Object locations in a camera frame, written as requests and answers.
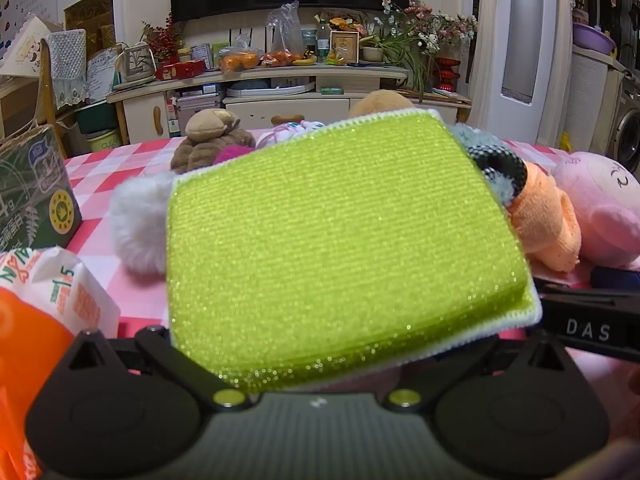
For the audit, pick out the washing machine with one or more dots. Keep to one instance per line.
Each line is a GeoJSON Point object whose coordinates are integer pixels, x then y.
{"type": "Point", "coordinates": [627, 135]}

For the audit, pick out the cream TV cabinet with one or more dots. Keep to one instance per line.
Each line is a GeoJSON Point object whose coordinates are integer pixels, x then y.
{"type": "Point", "coordinates": [320, 109]}

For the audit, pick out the framed picture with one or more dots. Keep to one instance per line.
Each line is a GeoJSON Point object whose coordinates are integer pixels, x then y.
{"type": "Point", "coordinates": [345, 47]}

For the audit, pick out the green scouring sponge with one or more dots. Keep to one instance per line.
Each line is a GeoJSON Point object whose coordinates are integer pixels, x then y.
{"type": "Point", "coordinates": [340, 240]}

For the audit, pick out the red vase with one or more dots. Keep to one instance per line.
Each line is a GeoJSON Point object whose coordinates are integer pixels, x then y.
{"type": "Point", "coordinates": [446, 75]}

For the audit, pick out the magenta knitted plush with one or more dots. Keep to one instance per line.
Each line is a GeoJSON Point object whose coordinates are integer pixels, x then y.
{"type": "Point", "coordinates": [232, 154]}

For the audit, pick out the dark green storage bin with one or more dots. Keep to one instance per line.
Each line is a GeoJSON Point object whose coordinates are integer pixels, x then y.
{"type": "Point", "coordinates": [95, 116]}

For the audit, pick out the green plastic bottle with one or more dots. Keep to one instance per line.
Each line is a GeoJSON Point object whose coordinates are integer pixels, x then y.
{"type": "Point", "coordinates": [323, 42]}

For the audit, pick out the wooden chair with lace cover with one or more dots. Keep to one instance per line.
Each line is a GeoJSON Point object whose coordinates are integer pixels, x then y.
{"type": "Point", "coordinates": [65, 55]}

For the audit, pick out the orange plush toy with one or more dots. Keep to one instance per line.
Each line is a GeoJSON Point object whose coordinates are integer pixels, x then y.
{"type": "Point", "coordinates": [545, 220]}

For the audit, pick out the teal plush with checkered bow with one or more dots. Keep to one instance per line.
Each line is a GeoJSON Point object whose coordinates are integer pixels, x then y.
{"type": "Point", "coordinates": [500, 165]}

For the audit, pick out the green printed cardboard box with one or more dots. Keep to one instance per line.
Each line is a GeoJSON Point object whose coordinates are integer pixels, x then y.
{"type": "Point", "coordinates": [35, 190]}

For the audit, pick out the white floral cloth bundle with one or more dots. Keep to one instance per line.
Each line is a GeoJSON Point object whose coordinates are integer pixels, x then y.
{"type": "Point", "coordinates": [287, 132]}

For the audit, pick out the potted green plant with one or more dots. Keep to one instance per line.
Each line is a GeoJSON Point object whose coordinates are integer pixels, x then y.
{"type": "Point", "coordinates": [400, 50]}

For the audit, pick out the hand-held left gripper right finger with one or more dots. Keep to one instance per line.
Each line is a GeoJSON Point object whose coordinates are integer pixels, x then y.
{"type": "Point", "coordinates": [465, 365]}

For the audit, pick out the white standing air conditioner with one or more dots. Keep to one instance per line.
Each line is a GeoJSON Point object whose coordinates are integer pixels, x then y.
{"type": "Point", "coordinates": [525, 35]}

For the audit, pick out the low bag of oranges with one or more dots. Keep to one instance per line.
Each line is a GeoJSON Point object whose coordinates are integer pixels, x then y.
{"type": "Point", "coordinates": [240, 62]}

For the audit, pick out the artificial flower bouquet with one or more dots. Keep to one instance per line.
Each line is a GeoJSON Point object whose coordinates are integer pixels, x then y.
{"type": "Point", "coordinates": [440, 25]}

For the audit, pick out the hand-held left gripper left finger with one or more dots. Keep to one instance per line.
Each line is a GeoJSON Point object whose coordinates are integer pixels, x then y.
{"type": "Point", "coordinates": [165, 355]}

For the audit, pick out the pink checkered tablecloth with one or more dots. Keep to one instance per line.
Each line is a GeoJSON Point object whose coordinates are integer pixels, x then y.
{"type": "Point", "coordinates": [130, 305]}

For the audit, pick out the red gift box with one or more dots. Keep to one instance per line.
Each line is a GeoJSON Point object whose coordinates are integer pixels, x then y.
{"type": "Point", "coordinates": [180, 70]}

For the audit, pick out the small green box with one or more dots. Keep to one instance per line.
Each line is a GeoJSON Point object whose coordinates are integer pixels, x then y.
{"type": "Point", "coordinates": [332, 91]}

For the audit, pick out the bananas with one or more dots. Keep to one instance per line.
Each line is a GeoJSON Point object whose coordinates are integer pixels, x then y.
{"type": "Point", "coordinates": [305, 61]}

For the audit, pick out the red berry branch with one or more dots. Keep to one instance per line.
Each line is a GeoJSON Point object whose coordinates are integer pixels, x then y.
{"type": "Point", "coordinates": [165, 40]}

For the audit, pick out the white fluffy plush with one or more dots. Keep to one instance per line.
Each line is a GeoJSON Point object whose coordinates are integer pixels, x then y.
{"type": "Point", "coordinates": [140, 225]}

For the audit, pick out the tan plush toy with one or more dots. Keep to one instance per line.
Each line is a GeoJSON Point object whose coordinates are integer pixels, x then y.
{"type": "Point", "coordinates": [382, 102]}

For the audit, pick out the dark blue cloth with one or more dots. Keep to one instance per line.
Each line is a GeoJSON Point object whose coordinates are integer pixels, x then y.
{"type": "Point", "coordinates": [615, 277]}

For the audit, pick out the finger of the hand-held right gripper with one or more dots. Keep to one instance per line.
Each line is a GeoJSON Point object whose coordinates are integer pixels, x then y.
{"type": "Point", "coordinates": [585, 327]}

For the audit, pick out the cream printed paper board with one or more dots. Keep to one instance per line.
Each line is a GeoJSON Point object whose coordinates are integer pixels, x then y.
{"type": "Point", "coordinates": [30, 45]}

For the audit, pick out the light green waste bin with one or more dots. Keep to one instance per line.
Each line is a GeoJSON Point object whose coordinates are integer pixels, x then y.
{"type": "Point", "coordinates": [105, 141]}

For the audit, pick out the grey storage box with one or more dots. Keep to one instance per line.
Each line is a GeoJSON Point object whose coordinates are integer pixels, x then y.
{"type": "Point", "coordinates": [197, 115]}

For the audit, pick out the white curtain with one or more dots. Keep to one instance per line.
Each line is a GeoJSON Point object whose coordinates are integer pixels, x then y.
{"type": "Point", "coordinates": [482, 35]}

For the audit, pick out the purple basin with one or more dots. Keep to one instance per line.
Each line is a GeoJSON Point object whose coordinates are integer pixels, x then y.
{"type": "Point", "coordinates": [592, 40]}

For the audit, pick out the small glass fish tank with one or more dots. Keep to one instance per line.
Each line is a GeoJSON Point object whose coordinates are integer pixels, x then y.
{"type": "Point", "coordinates": [137, 67]}

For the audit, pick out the pink plush toy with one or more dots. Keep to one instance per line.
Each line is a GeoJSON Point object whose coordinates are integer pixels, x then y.
{"type": "Point", "coordinates": [605, 200]}

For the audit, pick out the white orange plastic bag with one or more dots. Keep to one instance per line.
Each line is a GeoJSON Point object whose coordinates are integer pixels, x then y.
{"type": "Point", "coordinates": [30, 320]}

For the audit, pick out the tall clear bag of oranges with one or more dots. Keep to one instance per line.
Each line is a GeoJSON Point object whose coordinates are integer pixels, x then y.
{"type": "Point", "coordinates": [285, 25]}

